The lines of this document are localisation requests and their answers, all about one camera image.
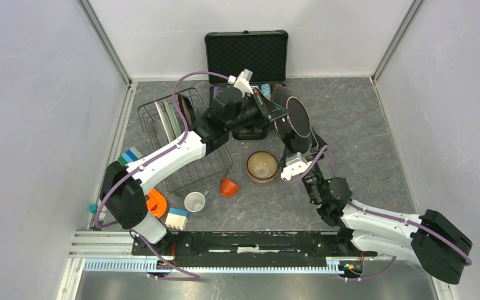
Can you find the black poker chip case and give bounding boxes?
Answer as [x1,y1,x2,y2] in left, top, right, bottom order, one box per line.
[194,30,289,144]

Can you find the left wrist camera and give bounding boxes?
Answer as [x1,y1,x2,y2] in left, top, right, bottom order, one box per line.
[227,69,253,96]

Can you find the white cable duct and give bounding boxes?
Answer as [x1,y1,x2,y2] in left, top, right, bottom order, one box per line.
[84,258,344,275]

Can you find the blue white toy block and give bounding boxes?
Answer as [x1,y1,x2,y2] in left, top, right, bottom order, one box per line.
[164,207,189,231]

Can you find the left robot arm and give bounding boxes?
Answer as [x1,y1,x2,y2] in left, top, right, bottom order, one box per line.
[98,87,288,255]

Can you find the white plate teal rim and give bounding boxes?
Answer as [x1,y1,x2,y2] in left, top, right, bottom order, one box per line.
[154,101,174,143]

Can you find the orange tape dispenser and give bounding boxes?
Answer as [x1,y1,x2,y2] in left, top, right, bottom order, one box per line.
[146,188,168,218]

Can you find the purple cable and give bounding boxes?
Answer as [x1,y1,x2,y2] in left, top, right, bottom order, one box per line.
[94,71,237,281]
[287,144,473,283]

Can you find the blue green stacked blocks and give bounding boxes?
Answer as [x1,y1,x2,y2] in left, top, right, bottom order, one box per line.
[117,147,143,166]

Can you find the mint green flower plate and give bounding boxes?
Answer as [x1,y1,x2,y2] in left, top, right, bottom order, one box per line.
[163,100,181,138]

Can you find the black wire dish rack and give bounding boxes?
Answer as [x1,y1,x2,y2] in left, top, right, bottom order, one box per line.
[137,95,233,196]

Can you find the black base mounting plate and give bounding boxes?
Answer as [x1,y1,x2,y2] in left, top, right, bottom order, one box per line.
[155,231,378,267]

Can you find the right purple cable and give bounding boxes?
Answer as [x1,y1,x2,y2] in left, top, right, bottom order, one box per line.
[287,144,473,283]

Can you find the red rim beige plate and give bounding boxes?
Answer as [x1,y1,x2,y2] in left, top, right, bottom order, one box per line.
[177,93,196,127]

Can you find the dark brown bottom plate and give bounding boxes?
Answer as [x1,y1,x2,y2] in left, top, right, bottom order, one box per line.
[271,86,313,153]

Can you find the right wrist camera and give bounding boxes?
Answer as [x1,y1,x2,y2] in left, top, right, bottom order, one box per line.
[281,152,311,181]

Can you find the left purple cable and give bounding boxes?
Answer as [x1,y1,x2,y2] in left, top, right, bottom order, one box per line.
[94,71,237,281]

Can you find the tan ceramic bowl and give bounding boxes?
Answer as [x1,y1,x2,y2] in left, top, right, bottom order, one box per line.
[246,151,278,183]

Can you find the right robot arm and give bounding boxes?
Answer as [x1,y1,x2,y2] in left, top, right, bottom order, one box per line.
[281,145,473,284]

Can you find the white mug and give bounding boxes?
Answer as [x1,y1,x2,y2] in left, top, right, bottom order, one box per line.
[184,191,209,213]

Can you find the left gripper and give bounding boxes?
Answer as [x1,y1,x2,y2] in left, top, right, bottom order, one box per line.
[225,87,288,131]

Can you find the orange small cup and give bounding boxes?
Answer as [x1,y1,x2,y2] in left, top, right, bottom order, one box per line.
[219,178,239,198]

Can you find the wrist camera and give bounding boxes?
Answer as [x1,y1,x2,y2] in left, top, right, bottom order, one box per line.
[281,152,311,181]
[227,69,253,96]

